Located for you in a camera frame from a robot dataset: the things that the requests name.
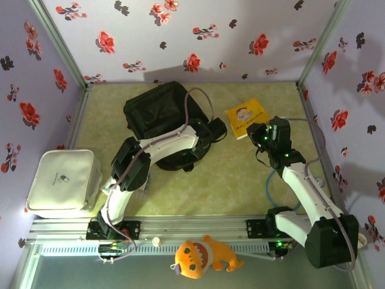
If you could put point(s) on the yellow cartoon boy book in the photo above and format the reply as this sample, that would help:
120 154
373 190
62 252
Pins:
240 117

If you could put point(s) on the black backpack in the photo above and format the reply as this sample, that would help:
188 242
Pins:
156 111

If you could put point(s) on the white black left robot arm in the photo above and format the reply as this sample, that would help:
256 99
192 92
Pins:
168 144

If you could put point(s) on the blue tube stethoscope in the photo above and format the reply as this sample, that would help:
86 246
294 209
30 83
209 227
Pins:
268 186

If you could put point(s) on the green circuit board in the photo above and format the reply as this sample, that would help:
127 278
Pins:
112 249
281 245

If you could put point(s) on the small white cap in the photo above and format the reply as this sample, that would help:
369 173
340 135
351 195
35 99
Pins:
155 241

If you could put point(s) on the orange shark plush toy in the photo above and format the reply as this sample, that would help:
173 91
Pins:
192 259

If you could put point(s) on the white zipped pouch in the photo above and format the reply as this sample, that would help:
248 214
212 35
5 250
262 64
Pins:
63 180

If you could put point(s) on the aluminium side rail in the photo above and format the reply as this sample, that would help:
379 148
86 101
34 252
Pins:
312 120
78 117

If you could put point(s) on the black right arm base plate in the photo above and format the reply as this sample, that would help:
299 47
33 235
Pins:
255 228

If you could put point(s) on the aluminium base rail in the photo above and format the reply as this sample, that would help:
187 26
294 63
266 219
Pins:
195 225

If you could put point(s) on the aluminium corner post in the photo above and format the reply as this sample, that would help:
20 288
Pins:
322 39
57 39

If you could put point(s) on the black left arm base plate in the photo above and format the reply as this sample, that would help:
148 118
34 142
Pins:
133 228

